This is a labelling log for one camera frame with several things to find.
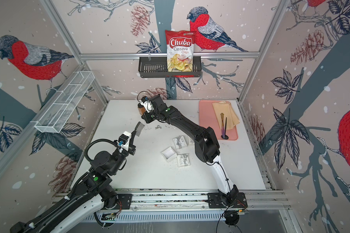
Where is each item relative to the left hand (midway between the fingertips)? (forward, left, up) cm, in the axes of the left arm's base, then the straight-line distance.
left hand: (135, 129), depth 69 cm
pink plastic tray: (+30, -44, -30) cm, 61 cm away
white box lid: (-5, -24, -26) cm, 36 cm away
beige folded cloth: (+39, -59, -28) cm, 76 cm away
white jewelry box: (-1, -15, -28) cm, 32 cm away
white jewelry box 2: (+6, -22, -25) cm, 34 cm away
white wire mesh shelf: (+7, +42, +2) cm, 42 cm away
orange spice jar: (+33, +7, -22) cm, 40 cm away
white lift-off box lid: (+7, -28, -26) cm, 39 cm away
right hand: (+16, +2, -10) cm, 19 cm away
